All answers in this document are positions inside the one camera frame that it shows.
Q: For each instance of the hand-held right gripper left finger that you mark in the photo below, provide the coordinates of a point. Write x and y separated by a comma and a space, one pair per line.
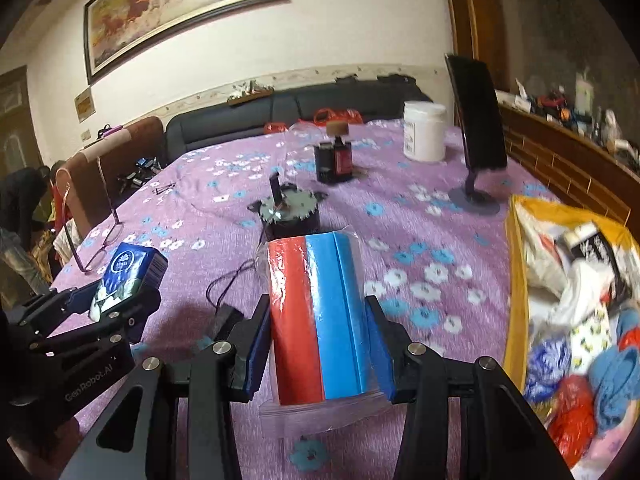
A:
257, 350

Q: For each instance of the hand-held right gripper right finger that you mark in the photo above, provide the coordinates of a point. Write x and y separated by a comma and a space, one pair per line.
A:
380, 355

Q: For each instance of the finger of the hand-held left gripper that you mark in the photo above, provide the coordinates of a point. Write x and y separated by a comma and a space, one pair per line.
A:
60, 305
115, 325

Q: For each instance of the blue tissue pack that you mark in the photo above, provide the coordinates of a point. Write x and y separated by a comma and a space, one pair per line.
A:
127, 265

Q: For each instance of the red blue foam sheets bag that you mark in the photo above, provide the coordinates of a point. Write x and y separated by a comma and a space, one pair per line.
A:
320, 320

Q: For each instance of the yellow bag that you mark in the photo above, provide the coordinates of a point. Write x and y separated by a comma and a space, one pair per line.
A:
517, 285

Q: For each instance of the white lemon print tissue pack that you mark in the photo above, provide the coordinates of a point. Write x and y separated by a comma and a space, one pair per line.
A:
590, 340

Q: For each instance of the blue towel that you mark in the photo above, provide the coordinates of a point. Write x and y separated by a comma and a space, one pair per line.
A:
612, 375

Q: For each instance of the black capacitor box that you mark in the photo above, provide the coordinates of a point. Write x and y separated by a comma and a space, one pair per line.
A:
227, 320

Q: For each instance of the purple framed glasses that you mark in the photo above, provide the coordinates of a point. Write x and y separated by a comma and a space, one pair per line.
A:
95, 259

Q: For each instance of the pale patterned cloth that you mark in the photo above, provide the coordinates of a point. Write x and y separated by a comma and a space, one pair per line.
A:
60, 245

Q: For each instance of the purple floral tablecloth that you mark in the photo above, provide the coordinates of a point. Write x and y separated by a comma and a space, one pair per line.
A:
400, 240

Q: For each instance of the black cylindrical electric motor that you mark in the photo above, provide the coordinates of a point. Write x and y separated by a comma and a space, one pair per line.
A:
295, 210

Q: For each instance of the blue white patterned cloth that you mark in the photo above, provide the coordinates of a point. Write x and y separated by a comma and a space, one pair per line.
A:
545, 365

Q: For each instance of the brown chair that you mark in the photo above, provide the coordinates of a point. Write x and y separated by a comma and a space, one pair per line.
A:
135, 145

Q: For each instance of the grey phone stand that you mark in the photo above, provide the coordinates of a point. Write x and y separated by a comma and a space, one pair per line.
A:
475, 202

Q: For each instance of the wooden door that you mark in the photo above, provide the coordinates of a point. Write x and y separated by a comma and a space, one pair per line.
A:
12, 125

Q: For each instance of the white red packet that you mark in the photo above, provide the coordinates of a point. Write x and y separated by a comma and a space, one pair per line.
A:
537, 250

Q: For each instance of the crumpled red plastic bag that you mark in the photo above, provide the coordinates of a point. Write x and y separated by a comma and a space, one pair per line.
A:
570, 415

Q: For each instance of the black red box cork knob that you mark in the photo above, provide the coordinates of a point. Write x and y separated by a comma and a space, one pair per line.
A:
335, 160

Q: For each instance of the clear plastic cup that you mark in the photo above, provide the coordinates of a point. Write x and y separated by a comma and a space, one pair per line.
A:
302, 132

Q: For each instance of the small red plastic bag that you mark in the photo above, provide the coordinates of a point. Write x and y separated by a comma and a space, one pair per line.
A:
275, 127

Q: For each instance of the white plastic jar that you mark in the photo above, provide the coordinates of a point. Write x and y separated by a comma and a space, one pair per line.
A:
425, 132

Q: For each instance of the black leather sofa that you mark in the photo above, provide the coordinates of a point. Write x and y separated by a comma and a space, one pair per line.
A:
225, 120

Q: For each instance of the black packet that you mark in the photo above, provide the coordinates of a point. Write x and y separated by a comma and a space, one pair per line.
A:
597, 255

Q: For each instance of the large red plastic bag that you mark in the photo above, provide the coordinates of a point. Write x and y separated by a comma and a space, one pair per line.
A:
342, 115

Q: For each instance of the carved ornament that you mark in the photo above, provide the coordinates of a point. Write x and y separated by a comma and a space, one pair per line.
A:
250, 92

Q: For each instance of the black phone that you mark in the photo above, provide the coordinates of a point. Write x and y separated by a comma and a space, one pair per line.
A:
477, 115

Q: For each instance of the wooden sideboard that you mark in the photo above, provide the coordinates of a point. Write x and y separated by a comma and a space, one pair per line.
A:
560, 160

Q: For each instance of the white bottle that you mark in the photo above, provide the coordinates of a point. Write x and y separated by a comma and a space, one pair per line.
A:
584, 95

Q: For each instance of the wall socket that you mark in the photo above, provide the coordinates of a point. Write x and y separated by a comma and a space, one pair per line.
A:
86, 135

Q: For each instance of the yellow wall plaque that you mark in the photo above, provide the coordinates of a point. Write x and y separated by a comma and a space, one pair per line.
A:
85, 104

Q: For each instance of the framed wall painting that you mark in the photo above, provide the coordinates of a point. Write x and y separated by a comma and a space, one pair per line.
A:
175, 5

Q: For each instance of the wooden door frame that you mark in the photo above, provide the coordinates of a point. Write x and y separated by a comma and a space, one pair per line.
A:
465, 10

